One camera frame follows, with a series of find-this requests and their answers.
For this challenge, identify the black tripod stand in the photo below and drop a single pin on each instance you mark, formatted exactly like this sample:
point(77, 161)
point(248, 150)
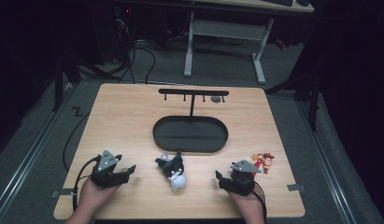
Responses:
point(305, 90)

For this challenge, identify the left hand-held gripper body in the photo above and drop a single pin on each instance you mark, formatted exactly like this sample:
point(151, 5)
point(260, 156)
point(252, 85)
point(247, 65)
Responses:
point(105, 177)

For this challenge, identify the black computer mouse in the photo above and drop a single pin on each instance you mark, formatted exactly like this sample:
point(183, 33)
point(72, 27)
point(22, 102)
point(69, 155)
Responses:
point(303, 2)

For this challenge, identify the black hook stand with tray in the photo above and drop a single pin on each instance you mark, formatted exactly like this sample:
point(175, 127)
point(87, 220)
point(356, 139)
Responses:
point(189, 135)

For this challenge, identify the round grey table grommet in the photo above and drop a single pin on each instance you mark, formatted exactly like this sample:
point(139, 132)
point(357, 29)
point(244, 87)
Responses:
point(216, 99)

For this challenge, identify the desk with white frame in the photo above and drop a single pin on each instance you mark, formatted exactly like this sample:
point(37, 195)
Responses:
point(230, 29)

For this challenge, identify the black keyboard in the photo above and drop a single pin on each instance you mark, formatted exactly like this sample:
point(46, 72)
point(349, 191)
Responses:
point(278, 2)

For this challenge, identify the person's right hand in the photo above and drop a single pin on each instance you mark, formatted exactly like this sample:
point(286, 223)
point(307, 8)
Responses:
point(247, 202)

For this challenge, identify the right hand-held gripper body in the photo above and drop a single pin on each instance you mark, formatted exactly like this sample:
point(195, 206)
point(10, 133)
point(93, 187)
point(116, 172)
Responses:
point(239, 183)

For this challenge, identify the grey tape piece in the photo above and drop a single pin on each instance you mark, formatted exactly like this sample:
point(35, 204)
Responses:
point(63, 193)
point(296, 187)

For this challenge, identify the person's left hand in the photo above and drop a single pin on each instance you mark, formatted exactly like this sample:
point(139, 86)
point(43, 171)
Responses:
point(94, 196)

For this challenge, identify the metal floor rail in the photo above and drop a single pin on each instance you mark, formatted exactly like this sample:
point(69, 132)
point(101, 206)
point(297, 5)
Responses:
point(31, 155)
point(329, 168)

